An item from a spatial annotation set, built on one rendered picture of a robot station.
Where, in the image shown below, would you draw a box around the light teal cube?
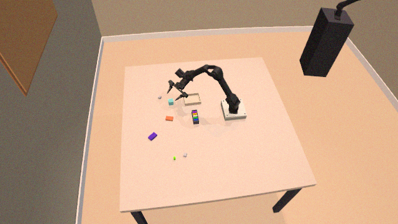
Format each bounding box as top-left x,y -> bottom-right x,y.
168,98 -> 174,106

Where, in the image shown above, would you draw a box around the purple flat bar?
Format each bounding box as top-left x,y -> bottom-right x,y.
148,132 -> 157,141

